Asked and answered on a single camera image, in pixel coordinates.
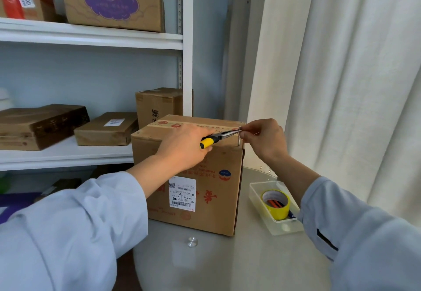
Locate small taped brown parcel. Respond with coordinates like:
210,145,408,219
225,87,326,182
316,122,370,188
32,178,83,202

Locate white foam box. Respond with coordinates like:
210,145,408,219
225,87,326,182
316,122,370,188
0,88,14,111

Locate box with purple logo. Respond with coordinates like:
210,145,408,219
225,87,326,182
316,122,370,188
58,0,166,33

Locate upright small cardboard box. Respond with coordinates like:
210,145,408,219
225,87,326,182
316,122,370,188
135,87,194,130

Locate brown cardboard box red print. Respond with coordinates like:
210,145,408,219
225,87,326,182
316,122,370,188
131,114,246,237

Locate person's left forearm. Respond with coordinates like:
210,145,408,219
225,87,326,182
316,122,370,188
0,154,180,291

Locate person's left hand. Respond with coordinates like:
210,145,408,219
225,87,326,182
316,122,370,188
157,123,214,175

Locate yellow tape roll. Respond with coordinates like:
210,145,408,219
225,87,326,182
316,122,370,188
260,189,292,221

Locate person's right hand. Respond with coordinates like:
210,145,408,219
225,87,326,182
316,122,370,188
239,118,290,165

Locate person's right forearm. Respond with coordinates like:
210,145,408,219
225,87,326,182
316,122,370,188
263,151,421,291

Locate clear plastic container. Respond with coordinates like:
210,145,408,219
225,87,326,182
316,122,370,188
249,181,304,237

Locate white metal shelf unit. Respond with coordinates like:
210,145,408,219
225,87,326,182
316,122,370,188
0,0,195,172

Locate yellow handled pliers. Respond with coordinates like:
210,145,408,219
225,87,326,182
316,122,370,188
200,129,243,150

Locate dark brown flat box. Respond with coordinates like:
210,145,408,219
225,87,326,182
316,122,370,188
0,104,90,152

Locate white curtain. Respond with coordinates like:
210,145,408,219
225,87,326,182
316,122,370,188
246,0,421,229

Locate flat brown box white label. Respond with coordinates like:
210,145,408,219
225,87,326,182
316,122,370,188
74,112,139,147

